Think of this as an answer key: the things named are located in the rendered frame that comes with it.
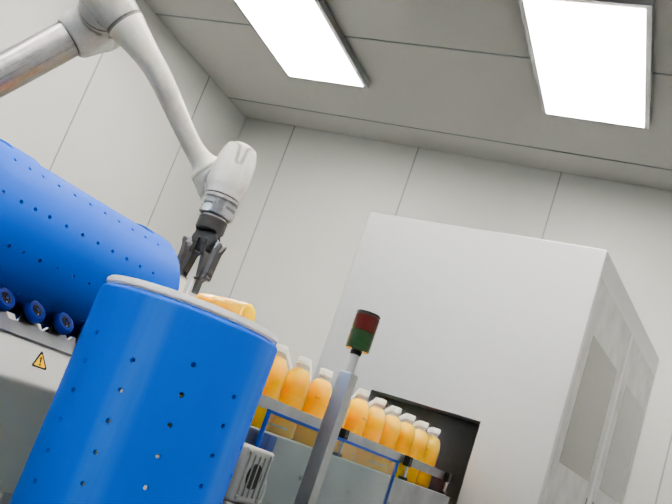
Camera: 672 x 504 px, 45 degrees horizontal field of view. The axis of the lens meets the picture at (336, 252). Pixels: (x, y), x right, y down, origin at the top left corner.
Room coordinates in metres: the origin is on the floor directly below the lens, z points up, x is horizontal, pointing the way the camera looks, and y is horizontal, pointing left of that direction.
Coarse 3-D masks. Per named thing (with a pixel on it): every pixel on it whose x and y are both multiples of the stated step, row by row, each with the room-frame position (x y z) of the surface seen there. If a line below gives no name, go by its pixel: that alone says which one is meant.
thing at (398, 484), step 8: (248, 432) 2.01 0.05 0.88; (256, 432) 2.04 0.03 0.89; (248, 440) 2.02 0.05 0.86; (400, 480) 2.80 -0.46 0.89; (392, 488) 2.77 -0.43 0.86; (400, 488) 2.82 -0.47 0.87; (408, 488) 2.87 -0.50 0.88; (416, 488) 2.93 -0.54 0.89; (424, 488) 2.99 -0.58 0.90; (392, 496) 2.78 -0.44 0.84; (400, 496) 2.84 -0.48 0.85; (408, 496) 2.89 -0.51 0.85; (416, 496) 2.95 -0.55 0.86; (424, 496) 3.01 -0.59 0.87; (432, 496) 3.07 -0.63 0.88; (440, 496) 3.14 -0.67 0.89
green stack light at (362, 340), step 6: (354, 330) 2.03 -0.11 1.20; (360, 330) 2.02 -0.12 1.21; (348, 336) 2.05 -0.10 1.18; (354, 336) 2.03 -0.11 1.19; (360, 336) 2.02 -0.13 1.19; (366, 336) 2.02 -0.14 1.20; (372, 336) 2.03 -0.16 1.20; (348, 342) 2.04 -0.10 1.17; (354, 342) 2.03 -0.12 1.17; (360, 342) 2.02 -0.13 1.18; (366, 342) 2.03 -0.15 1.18; (372, 342) 2.05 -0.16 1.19; (348, 348) 2.08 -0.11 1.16; (354, 348) 2.04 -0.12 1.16; (360, 348) 2.02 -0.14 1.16; (366, 348) 2.03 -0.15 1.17
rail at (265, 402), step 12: (264, 396) 2.06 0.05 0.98; (264, 408) 2.08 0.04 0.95; (276, 408) 2.12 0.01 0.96; (288, 408) 2.16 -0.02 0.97; (300, 420) 2.23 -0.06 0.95; (312, 420) 2.28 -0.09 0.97; (360, 444) 2.54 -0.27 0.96; (372, 444) 2.61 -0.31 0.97; (396, 456) 2.78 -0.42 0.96; (420, 468) 2.97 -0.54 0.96; (432, 468) 3.06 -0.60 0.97
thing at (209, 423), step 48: (96, 336) 1.16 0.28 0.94; (144, 336) 1.13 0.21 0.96; (192, 336) 1.13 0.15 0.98; (240, 336) 1.16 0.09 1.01; (96, 384) 1.14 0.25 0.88; (144, 384) 1.12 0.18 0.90; (192, 384) 1.13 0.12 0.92; (240, 384) 1.18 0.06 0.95; (48, 432) 1.18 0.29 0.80; (96, 432) 1.13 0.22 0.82; (144, 432) 1.13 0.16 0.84; (192, 432) 1.15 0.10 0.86; (240, 432) 1.22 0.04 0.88; (48, 480) 1.15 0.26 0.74; (96, 480) 1.13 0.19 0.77; (144, 480) 1.13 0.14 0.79; (192, 480) 1.16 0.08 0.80
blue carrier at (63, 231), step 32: (0, 160) 1.38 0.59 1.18; (32, 160) 1.48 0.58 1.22; (0, 192) 1.37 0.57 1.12; (32, 192) 1.43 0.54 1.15; (64, 192) 1.51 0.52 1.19; (0, 224) 1.39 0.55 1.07; (32, 224) 1.44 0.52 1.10; (64, 224) 1.50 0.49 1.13; (96, 224) 1.57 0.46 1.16; (128, 224) 1.68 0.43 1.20; (0, 256) 1.43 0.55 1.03; (32, 256) 1.47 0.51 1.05; (64, 256) 1.52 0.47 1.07; (96, 256) 1.58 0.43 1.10; (128, 256) 1.65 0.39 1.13; (160, 256) 1.75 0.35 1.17; (32, 288) 1.53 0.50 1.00; (64, 288) 1.57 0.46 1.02; (96, 288) 1.61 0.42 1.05
